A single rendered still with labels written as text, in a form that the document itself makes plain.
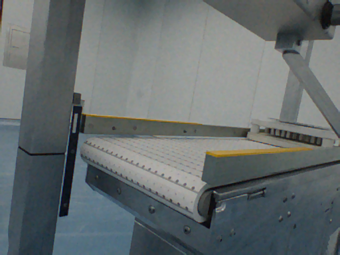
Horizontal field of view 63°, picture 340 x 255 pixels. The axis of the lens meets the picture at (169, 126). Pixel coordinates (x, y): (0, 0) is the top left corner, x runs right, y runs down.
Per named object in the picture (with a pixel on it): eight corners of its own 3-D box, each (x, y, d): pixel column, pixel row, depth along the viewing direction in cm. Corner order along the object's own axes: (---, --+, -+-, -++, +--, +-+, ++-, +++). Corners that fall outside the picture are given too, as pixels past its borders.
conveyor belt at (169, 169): (189, 226, 31) (197, 184, 31) (78, 164, 48) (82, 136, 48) (369, 162, 130) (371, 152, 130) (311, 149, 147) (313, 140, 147)
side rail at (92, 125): (84, 133, 48) (86, 115, 48) (79, 131, 49) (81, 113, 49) (312, 139, 145) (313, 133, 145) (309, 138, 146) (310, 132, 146)
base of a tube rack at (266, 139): (329, 159, 74) (331, 149, 74) (246, 139, 90) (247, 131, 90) (348, 155, 92) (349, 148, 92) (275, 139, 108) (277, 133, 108)
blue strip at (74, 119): (60, 218, 49) (74, 105, 47) (58, 216, 49) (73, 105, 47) (68, 216, 50) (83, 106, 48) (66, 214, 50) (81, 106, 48)
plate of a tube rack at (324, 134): (334, 140, 73) (335, 132, 73) (249, 123, 90) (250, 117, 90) (351, 140, 91) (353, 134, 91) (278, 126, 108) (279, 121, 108)
